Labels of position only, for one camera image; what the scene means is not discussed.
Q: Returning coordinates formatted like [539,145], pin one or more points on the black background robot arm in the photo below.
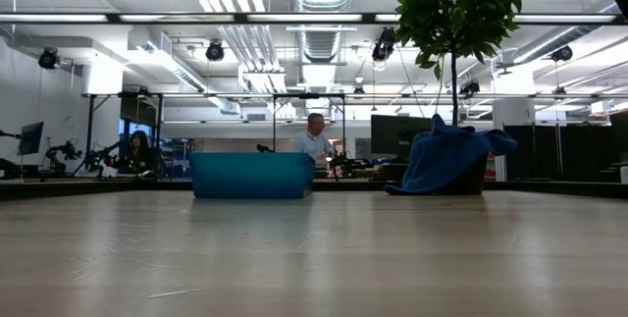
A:
[100,160]
[346,164]
[265,148]
[61,152]

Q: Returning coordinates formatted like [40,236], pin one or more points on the blue microfiber towel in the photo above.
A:
[441,160]

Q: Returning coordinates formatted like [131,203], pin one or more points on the person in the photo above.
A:
[140,152]
[314,140]

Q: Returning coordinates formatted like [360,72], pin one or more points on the teal plastic bin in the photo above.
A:
[252,174]

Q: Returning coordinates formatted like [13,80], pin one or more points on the large black monitor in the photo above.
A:
[397,135]

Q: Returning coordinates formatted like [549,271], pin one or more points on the black ceiling spot lamp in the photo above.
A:
[214,51]
[561,53]
[470,87]
[49,58]
[382,44]

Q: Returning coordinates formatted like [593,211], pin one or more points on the overhead led light bar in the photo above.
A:
[304,17]

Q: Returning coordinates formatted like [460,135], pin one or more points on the black plant pot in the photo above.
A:
[473,182]

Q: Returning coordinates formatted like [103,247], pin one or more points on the green leafy potted tree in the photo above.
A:
[456,8]

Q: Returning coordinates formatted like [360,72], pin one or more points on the black partition screen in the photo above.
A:
[539,150]

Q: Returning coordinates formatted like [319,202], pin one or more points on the small black monitor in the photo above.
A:
[31,138]

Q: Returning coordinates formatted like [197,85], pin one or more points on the black background rig frame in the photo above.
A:
[91,130]
[309,95]

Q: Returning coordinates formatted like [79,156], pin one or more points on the silver ventilation duct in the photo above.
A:
[323,3]

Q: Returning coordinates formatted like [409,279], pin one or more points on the black aluminium table frame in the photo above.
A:
[49,190]

